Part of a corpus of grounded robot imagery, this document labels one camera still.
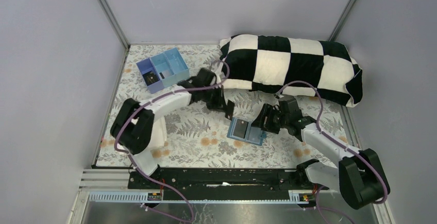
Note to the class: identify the blue compartment organizer box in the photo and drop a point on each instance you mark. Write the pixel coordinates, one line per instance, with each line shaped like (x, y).
(169, 66)

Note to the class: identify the white folded towel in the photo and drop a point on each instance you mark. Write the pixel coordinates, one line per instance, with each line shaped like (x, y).
(158, 132)

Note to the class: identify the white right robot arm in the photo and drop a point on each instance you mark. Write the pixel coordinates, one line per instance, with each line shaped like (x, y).
(358, 175)

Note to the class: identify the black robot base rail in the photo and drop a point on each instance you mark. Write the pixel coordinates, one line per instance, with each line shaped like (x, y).
(190, 179)

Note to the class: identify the black VIP credit card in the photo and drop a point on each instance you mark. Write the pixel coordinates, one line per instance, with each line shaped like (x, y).
(150, 78)

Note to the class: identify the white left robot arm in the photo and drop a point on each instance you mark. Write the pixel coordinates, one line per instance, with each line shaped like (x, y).
(160, 106)

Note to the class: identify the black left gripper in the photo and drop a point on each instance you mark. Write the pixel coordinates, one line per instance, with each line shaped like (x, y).
(220, 101)

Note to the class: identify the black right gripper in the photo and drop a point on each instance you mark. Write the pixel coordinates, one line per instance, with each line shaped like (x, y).
(267, 119)

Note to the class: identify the blue card holder wallet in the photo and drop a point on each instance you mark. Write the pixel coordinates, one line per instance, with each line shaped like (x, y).
(254, 136)

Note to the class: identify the floral patterned table mat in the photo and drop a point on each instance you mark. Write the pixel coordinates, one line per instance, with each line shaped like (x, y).
(197, 137)

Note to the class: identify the perforated metal cable tray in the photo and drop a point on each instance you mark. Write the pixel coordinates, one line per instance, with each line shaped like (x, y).
(205, 196)

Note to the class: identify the black and white checkered pillow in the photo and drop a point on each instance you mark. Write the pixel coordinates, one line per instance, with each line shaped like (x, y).
(297, 67)

